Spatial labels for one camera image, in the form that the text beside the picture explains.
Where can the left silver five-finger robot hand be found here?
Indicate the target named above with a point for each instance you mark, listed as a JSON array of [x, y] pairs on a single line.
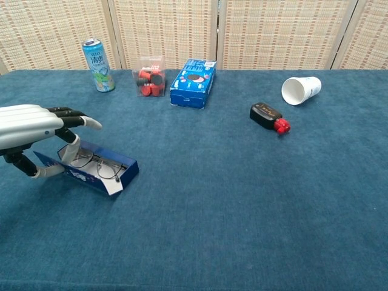
[[27, 124]]

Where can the light blue drink can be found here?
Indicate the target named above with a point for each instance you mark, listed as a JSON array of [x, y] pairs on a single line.
[[100, 69]]

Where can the blue grey glasses case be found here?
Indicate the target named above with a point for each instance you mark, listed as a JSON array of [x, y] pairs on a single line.
[[85, 176]]

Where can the blue carpet table cover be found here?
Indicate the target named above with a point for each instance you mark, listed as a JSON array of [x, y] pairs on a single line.
[[242, 197]]

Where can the woven bamboo screen panel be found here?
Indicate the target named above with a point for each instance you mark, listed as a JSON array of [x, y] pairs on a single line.
[[282, 30], [166, 30], [45, 30], [373, 36]]

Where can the wire-frame eyeglasses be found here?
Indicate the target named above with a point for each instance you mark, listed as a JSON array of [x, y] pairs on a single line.
[[106, 169]]

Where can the clear box of red caps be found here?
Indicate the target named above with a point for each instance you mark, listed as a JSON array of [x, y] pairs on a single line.
[[150, 82]]

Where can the black red small gadget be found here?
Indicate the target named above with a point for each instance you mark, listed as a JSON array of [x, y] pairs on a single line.
[[263, 113]]

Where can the white paper cup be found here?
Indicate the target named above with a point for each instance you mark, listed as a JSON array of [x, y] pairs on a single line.
[[292, 91]]

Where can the blue cookie box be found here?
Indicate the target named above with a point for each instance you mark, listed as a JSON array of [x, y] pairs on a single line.
[[191, 88]]

